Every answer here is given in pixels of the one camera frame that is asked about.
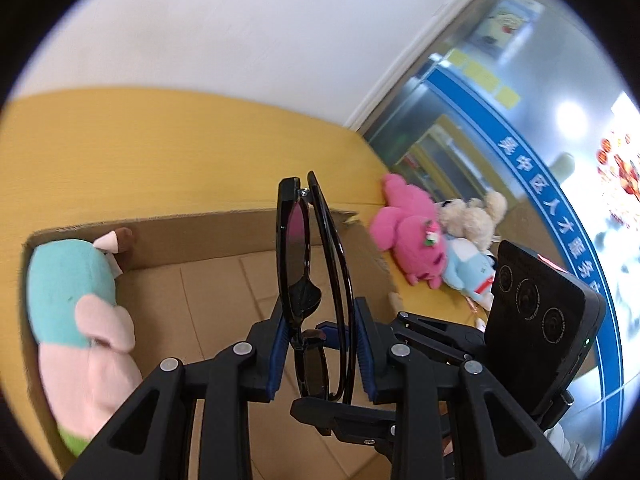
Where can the pink plush toy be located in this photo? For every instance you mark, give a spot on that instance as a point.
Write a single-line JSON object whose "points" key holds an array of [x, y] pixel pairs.
{"points": [[408, 227]]}

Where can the black sunglasses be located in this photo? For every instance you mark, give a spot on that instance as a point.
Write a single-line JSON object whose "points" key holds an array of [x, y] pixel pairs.
{"points": [[300, 297]]}

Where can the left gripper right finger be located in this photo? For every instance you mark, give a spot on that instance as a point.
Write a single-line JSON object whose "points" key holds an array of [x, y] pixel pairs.
{"points": [[378, 384]]}

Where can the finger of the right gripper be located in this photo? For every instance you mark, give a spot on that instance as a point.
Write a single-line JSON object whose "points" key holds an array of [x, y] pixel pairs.
{"points": [[348, 423], [442, 341]]}

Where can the black camera box right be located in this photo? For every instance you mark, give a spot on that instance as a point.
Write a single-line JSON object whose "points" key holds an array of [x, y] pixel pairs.
{"points": [[541, 326]]}

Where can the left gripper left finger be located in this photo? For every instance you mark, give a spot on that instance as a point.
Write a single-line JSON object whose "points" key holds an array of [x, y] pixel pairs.
{"points": [[191, 420]]}

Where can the light blue plush toy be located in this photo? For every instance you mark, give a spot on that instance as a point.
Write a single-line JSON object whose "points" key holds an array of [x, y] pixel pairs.
{"points": [[470, 271]]}

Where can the pig plush teal pink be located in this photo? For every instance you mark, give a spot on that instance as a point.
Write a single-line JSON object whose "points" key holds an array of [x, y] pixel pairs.
{"points": [[84, 336]]}

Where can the cardboard box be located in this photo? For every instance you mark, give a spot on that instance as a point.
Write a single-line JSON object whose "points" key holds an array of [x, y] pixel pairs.
{"points": [[194, 285]]}

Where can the beige teddy plush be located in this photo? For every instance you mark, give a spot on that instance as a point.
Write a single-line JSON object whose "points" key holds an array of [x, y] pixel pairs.
{"points": [[475, 220]]}

